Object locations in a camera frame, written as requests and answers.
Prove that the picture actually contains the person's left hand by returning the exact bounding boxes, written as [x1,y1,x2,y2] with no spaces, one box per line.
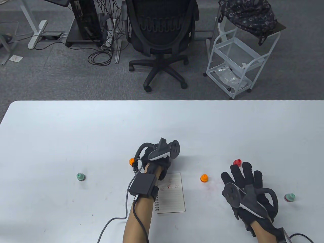
[138,147,171,181]

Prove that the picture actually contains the person's right hand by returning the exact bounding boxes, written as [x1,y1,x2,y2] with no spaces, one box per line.
[221,162,279,224]

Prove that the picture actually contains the spiral lined notebook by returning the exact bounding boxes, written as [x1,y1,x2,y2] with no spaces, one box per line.
[155,173,186,214]

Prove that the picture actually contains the person's left forearm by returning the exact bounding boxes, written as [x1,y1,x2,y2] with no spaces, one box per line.
[123,167,158,243]

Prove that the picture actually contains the person's right forearm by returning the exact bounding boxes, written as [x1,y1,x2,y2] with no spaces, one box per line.
[253,219,281,243]

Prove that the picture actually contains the black white left hand controller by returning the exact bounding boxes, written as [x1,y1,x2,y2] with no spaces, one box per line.
[134,138,180,175]

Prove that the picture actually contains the black white hand controller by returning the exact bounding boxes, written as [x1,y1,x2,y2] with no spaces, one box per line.
[222,182,279,218]
[134,138,180,175]

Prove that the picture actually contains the black white right hand controller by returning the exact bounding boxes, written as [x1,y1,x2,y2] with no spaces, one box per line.
[222,182,279,218]

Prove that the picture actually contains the clear plastic bag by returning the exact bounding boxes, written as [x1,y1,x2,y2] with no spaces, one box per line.
[215,65,247,88]

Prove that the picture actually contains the slim white desk leg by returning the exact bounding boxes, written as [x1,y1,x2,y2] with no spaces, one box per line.
[105,13,122,64]

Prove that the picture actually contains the white metal trolley cart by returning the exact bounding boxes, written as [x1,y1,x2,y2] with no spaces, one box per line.
[203,4,281,99]

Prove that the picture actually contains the black mesh office chair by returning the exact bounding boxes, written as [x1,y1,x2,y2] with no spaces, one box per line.
[121,0,200,93]

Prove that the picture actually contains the grey floor outlet cover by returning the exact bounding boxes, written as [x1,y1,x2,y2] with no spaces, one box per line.
[194,30,212,40]

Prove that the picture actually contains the dark brown flat board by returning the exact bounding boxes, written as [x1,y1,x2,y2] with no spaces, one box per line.
[256,20,287,38]

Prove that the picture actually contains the black computer stand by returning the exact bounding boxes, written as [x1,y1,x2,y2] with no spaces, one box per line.
[65,18,108,48]

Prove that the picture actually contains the black patterned bag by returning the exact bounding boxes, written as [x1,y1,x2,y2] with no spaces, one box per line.
[218,0,277,46]

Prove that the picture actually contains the black computer tower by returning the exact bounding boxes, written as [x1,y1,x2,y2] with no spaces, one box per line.
[70,0,103,41]

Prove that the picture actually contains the black power strip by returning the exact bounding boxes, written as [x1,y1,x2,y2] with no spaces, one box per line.
[44,31,64,40]

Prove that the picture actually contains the white T-shaped desk leg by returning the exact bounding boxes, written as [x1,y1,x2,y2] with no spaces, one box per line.
[21,0,48,49]

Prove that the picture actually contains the grey desk leg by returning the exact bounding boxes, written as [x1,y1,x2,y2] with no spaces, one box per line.
[0,38,19,66]

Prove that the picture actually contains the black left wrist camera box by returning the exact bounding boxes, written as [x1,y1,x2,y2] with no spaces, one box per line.
[129,173,159,201]

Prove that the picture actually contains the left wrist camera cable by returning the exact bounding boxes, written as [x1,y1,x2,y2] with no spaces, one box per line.
[97,159,150,243]

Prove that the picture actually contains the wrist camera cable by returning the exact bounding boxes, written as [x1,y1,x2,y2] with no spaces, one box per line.
[97,159,150,243]
[289,233,315,243]

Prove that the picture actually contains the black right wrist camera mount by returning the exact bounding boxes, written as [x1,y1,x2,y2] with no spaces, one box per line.
[244,219,291,243]

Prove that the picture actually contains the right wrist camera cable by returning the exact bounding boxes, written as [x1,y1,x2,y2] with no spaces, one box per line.
[289,233,315,243]

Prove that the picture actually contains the bundle of black cables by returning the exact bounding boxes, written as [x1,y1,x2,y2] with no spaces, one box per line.
[87,0,124,67]

